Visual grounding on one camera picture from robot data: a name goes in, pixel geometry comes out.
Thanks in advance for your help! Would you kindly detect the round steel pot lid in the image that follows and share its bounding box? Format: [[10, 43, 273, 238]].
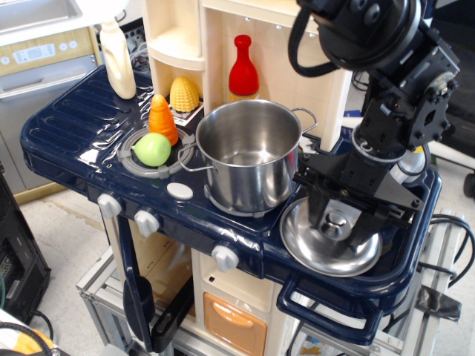
[[280, 197, 382, 277]]

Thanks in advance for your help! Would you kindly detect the red toy ketchup bottle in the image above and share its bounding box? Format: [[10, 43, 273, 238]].
[[229, 34, 260, 102]]

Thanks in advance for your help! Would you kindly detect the green toy pear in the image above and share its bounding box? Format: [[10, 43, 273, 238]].
[[131, 133, 171, 167]]

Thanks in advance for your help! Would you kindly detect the steel appliance with panel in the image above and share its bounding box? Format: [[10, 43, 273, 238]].
[[1, 27, 101, 194]]

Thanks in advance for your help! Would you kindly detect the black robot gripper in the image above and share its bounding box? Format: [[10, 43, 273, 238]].
[[294, 129, 425, 246]]

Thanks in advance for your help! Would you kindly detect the black cable loop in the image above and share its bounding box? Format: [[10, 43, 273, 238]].
[[417, 214, 475, 289]]

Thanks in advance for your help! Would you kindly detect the navy toy oven door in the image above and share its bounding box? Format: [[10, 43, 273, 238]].
[[117, 216, 194, 355]]

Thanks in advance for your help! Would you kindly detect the cream toy milk bottle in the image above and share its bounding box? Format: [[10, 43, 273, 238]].
[[99, 19, 137, 99]]

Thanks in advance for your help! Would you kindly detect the grey toy faucet yellow knob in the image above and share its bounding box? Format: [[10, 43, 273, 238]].
[[390, 145, 430, 184]]

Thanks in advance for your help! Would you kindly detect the yellow toy corn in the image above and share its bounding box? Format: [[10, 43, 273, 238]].
[[170, 76, 200, 112]]

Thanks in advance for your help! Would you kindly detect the grey oval button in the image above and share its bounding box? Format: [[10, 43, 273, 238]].
[[166, 182, 194, 200]]

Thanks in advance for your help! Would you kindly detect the orange toy drawer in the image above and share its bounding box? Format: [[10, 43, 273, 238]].
[[203, 293, 267, 355]]

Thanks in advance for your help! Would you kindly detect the orange toy carrot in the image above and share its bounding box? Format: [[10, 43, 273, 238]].
[[148, 94, 179, 146]]

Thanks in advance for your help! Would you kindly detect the grey stove knob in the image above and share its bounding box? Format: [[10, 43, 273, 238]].
[[134, 210, 160, 237], [97, 194, 122, 219], [212, 245, 239, 273]]

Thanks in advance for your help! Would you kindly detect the cream toy kitchen shelf tower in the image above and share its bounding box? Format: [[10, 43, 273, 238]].
[[142, 1, 352, 152]]

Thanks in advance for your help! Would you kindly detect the navy toy kitchen counter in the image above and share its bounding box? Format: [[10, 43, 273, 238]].
[[20, 67, 442, 346]]

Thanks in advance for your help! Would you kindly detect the grey toy burner ring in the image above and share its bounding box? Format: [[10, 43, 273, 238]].
[[117, 128, 197, 180]]

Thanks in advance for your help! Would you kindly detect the grey stove knob middle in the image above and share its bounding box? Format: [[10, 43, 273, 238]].
[[134, 210, 160, 237]]

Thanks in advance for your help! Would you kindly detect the black computer case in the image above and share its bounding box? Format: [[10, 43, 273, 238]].
[[1, 177, 51, 324]]

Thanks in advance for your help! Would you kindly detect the grey stove knob left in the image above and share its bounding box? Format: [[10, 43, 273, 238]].
[[97, 194, 122, 219]]

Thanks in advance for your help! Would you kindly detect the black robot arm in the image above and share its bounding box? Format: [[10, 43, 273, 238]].
[[288, 1, 459, 245]]

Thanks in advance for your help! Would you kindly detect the aluminium frame cart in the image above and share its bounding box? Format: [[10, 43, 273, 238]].
[[76, 211, 475, 356]]

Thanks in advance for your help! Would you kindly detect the stainless steel pot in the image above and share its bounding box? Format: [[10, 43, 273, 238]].
[[193, 99, 306, 218]]

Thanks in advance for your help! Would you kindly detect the yellow object bottom left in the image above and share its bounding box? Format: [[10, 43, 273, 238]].
[[13, 330, 54, 355]]

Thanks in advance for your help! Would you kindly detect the grey stove knob right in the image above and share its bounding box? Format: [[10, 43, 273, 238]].
[[212, 245, 239, 273]]

